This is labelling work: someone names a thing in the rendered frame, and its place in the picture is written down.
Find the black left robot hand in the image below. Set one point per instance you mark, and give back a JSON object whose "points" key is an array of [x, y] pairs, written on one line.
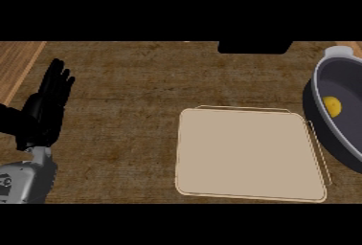
{"points": [[43, 111]]}

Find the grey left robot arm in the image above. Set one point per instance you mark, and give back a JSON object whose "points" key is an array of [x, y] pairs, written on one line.
{"points": [[25, 178]]}

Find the beige square tray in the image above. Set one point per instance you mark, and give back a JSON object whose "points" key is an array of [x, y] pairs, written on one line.
{"points": [[245, 153]]}

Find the yellow lemon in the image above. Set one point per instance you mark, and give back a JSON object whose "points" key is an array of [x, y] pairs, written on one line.
{"points": [[332, 106]]}

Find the dark grey pot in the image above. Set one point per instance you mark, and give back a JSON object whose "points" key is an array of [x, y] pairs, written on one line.
{"points": [[337, 105]]}

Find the brown placemat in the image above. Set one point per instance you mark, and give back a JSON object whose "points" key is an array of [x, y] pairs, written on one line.
{"points": [[164, 95]]}

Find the black appliance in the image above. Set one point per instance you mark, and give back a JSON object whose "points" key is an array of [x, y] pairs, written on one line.
{"points": [[254, 47]]}

